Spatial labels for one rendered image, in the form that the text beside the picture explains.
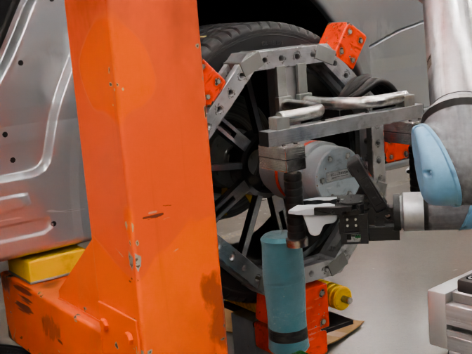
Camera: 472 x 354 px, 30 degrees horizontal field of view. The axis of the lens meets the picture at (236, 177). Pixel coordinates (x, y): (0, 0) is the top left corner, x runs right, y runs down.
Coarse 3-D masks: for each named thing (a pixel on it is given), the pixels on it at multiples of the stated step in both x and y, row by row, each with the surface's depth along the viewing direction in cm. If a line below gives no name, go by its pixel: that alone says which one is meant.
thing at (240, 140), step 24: (264, 72) 223; (312, 72) 208; (336, 96) 213; (312, 120) 212; (240, 144) 201; (336, 144) 221; (216, 168) 198; (240, 168) 202; (240, 192) 203; (264, 192) 207; (216, 216) 200; (240, 240) 206; (312, 240) 216
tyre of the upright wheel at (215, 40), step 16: (208, 32) 200; (224, 32) 195; (240, 32) 195; (256, 32) 197; (272, 32) 200; (288, 32) 202; (304, 32) 205; (208, 48) 191; (224, 48) 193; (240, 48) 195; (256, 48) 198; (352, 112) 216; (224, 272) 200; (224, 288) 200; (240, 288) 203
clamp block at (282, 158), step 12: (288, 144) 171; (300, 144) 170; (264, 156) 173; (276, 156) 170; (288, 156) 168; (300, 156) 170; (264, 168) 174; (276, 168) 171; (288, 168) 168; (300, 168) 170
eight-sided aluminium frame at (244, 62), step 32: (224, 64) 190; (256, 64) 188; (288, 64) 193; (320, 64) 200; (224, 96) 184; (384, 160) 213; (384, 192) 214; (224, 256) 189; (320, 256) 210; (256, 288) 195
